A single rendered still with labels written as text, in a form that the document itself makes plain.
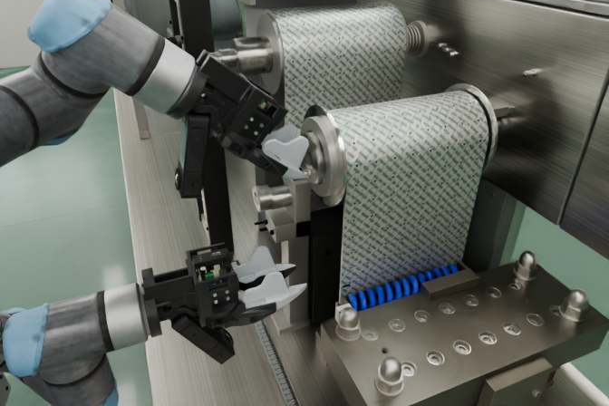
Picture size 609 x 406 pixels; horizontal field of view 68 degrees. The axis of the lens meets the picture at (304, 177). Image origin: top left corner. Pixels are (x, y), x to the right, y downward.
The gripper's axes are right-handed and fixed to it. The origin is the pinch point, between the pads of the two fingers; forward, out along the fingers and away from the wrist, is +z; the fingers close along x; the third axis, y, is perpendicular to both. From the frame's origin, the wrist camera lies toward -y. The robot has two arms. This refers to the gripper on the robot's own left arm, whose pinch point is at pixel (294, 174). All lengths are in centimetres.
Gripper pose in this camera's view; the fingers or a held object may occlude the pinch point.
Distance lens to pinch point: 64.2
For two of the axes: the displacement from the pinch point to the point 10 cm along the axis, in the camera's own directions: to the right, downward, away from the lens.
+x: -3.7, -4.6, 8.1
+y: 5.9, -7.9, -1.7
